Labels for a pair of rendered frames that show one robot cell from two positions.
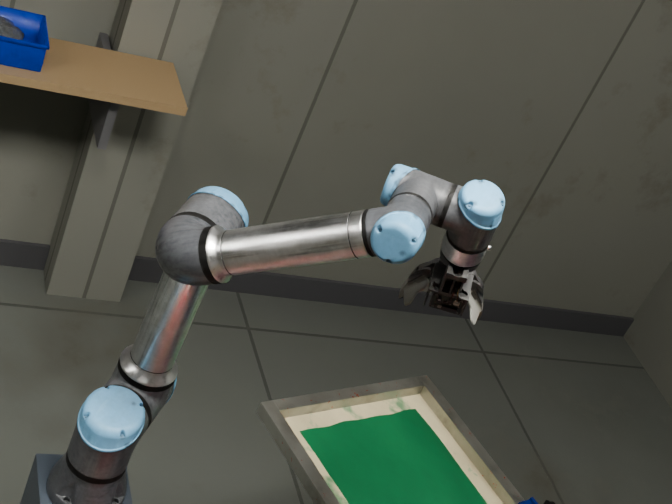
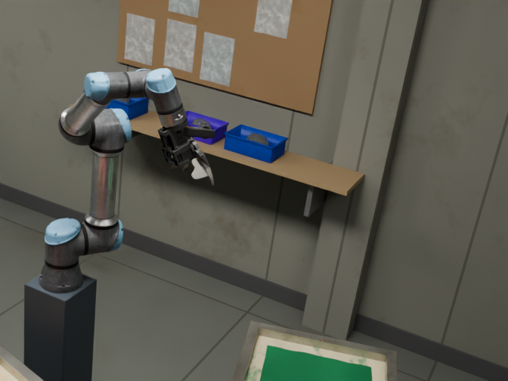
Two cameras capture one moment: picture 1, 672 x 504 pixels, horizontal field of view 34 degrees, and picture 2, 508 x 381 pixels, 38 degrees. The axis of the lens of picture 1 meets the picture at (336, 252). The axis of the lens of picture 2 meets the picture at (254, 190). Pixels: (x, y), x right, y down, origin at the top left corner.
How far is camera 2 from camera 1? 2.00 m
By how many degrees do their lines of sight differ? 47
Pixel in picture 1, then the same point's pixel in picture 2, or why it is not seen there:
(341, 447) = (287, 361)
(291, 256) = (76, 108)
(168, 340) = (95, 195)
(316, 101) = (480, 218)
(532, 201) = not seen: outside the picture
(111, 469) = (54, 258)
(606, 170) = not seen: outside the picture
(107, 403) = (62, 223)
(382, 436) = (326, 368)
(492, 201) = (157, 75)
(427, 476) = not seen: outside the picture
